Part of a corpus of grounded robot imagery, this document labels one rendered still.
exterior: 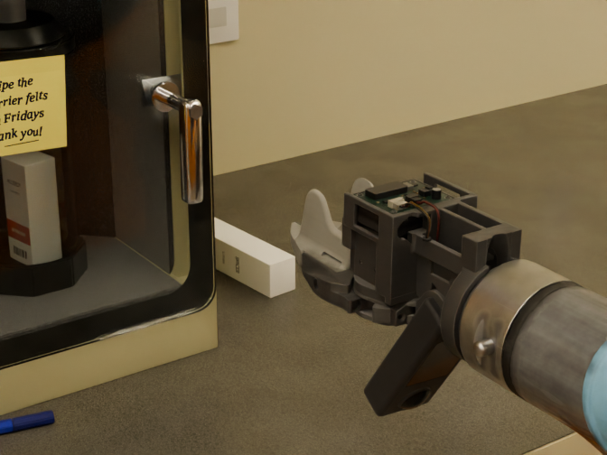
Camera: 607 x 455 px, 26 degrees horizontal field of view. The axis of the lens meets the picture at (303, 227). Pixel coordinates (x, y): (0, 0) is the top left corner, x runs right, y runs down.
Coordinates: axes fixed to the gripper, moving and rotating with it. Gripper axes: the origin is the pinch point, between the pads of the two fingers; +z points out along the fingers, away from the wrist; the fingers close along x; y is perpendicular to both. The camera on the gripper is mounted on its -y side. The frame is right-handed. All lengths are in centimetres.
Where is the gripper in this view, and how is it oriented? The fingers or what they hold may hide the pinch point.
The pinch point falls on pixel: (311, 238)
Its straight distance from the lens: 96.7
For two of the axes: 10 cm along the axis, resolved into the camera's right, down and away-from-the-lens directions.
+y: 0.1, -9.2, -3.8
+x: -8.2, 2.1, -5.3
